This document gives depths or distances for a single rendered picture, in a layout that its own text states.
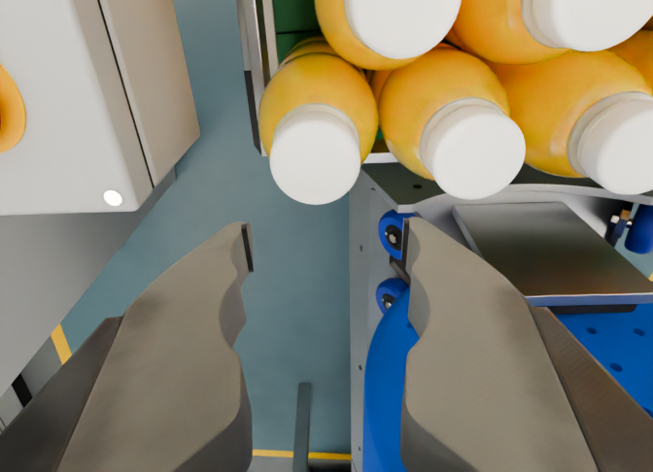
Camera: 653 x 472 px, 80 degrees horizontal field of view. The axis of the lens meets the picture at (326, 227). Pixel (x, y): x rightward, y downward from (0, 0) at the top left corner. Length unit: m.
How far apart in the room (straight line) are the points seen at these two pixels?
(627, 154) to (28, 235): 0.81
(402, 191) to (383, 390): 0.16
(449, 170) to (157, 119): 0.14
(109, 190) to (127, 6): 0.08
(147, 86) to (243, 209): 1.26
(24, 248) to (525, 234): 0.75
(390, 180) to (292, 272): 1.25
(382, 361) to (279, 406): 1.97
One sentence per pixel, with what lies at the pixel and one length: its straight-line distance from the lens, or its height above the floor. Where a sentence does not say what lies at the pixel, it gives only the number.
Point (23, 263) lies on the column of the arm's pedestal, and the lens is 0.84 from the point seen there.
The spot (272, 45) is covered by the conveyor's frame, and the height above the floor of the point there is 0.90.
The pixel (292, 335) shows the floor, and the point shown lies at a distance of 1.82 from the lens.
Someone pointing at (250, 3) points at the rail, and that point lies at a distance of 0.27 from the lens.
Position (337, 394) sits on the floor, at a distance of 2.14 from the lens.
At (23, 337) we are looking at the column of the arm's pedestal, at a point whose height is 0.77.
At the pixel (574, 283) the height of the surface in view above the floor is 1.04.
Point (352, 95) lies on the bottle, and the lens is 0.20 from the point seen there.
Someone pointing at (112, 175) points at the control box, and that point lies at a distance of 0.18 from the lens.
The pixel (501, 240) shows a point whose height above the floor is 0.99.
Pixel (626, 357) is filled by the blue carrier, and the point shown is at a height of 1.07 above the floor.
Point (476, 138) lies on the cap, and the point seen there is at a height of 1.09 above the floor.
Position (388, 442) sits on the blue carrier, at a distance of 0.24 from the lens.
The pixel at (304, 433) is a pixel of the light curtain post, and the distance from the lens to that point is 1.93.
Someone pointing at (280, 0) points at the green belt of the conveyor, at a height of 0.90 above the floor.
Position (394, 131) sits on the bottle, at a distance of 0.21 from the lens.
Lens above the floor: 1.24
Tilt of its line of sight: 59 degrees down
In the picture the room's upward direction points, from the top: 180 degrees counter-clockwise
